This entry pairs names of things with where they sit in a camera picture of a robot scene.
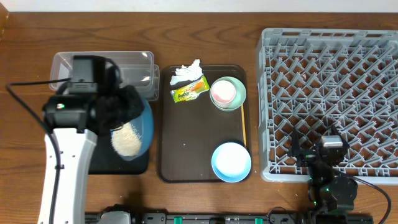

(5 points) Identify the black plastic tray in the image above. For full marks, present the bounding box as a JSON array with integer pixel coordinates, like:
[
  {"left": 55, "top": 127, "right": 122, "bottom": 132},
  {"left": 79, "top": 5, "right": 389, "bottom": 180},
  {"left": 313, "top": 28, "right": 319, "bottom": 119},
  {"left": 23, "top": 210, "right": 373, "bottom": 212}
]
[{"left": 88, "top": 135, "right": 149, "bottom": 175}]

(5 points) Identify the crumpled white tissue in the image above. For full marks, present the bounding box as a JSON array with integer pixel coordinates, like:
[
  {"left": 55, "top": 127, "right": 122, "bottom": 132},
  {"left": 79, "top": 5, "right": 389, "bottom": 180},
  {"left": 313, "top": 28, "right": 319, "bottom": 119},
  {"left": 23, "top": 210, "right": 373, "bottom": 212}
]
[{"left": 170, "top": 59, "right": 203, "bottom": 86}]

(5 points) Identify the clear plastic bin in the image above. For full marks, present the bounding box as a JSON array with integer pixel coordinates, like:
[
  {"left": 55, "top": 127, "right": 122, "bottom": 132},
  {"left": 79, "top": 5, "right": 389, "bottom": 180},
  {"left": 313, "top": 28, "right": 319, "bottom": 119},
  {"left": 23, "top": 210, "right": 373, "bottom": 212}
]
[{"left": 50, "top": 51, "right": 160, "bottom": 101}]

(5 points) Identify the dark blue plate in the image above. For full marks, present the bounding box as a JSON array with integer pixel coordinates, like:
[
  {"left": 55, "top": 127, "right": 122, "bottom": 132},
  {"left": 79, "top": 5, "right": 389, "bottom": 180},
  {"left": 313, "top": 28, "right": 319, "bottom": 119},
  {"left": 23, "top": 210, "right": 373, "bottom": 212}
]
[{"left": 110, "top": 96, "right": 154, "bottom": 161}]

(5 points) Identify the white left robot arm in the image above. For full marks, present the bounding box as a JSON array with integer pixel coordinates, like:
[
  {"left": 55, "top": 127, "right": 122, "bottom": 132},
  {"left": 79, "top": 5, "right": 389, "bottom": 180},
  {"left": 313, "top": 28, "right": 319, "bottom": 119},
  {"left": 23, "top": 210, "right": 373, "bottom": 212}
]
[{"left": 38, "top": 85, "right": 154, "bottom": 223}]

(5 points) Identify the pink cup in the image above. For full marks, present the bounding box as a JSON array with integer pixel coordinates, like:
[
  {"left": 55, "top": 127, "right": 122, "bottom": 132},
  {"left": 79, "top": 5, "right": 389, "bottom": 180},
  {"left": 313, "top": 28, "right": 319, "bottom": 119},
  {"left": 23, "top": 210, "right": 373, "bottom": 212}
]
[{"left": 211, "top": 80, "right": 236, "bottom": 105}]

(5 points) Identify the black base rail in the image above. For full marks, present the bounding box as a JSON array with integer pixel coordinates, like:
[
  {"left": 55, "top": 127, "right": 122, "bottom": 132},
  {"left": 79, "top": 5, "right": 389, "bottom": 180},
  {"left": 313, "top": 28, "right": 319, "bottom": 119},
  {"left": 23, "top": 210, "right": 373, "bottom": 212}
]
[{"left": 84, "top": 212, "right": 374, "bottom": 224}]

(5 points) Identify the yellow snack wrapper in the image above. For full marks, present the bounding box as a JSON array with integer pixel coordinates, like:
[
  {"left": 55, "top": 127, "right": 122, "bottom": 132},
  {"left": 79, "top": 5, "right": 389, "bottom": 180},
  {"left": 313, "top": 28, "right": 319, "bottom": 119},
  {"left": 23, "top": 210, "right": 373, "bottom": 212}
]
[{"left": 170, "top": 75, "right": 210, "bottom": 103}]

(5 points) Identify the green bowl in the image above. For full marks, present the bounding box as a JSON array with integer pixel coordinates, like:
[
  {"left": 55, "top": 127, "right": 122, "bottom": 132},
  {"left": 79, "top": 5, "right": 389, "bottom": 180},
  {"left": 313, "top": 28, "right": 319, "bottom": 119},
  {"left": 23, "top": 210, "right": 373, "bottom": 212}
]
[{"left": 210, "top": 77, "right": 246, "bottom": 111}]

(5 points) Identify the wooden chopstick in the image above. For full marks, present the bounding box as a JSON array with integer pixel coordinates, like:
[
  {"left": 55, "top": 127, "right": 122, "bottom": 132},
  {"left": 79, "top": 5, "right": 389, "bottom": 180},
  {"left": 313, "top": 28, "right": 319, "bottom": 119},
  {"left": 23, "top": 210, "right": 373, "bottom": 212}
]
[{"left": 241, "top": 104, "right": 247, "bottom": 148}]

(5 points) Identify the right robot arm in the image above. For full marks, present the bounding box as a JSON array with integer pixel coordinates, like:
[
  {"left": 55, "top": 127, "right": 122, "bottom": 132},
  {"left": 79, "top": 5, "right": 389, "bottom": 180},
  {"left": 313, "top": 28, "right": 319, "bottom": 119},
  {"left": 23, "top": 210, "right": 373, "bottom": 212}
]
[{"left": 288, "top": 126, "right": 358, "bottom": 223}]

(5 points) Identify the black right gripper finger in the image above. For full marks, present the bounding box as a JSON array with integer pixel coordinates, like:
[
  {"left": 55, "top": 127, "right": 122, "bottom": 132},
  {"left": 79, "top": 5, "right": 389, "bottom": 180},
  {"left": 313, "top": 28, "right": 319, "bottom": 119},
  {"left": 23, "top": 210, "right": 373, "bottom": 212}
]
[
  {"left": 287, "top": 128, "right": 303, "bottom": 167},
  {"left": 330, "top": 125, "right": 349, "bottom": 146}
]

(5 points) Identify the light blue bowl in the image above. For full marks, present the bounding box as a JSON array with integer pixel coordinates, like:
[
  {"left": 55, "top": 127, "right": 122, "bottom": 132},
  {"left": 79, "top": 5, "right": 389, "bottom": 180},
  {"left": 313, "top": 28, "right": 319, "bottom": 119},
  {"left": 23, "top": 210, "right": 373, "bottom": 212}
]
[{"left": 211, "top": 142, "right": 252, "bottom": 183}]

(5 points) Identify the pile of white rice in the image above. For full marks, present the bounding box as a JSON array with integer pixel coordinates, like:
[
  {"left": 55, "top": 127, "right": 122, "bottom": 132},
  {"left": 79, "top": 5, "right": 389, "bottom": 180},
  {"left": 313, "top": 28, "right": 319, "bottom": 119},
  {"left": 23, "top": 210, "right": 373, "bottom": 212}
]
[{"left": 111, "top": 123, "right": 142, "bottom": 157}]

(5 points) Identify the brown serving tray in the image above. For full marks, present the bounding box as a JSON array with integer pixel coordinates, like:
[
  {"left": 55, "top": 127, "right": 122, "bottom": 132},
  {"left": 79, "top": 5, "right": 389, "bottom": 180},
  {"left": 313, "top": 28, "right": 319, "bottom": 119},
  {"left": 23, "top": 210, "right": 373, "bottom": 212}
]
[{"left": 157, "top": 66, "right": 251, "bottom": 184}]

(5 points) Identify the grey dishwasher rack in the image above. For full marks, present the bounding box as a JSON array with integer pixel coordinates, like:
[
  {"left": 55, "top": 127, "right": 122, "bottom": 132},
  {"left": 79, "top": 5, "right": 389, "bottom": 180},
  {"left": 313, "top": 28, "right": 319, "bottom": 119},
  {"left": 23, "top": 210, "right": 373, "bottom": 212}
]
[{"left": 256, "top": 28, "right": 397, "bottom": 185}]

